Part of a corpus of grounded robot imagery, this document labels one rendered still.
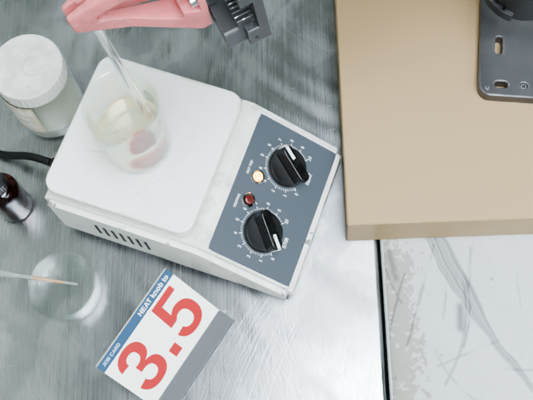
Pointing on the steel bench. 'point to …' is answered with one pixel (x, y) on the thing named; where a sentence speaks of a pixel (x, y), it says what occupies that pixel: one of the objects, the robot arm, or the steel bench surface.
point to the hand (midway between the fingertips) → (81, 13)
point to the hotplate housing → (108, 231)
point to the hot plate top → (193, 109)
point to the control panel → (272, 201)
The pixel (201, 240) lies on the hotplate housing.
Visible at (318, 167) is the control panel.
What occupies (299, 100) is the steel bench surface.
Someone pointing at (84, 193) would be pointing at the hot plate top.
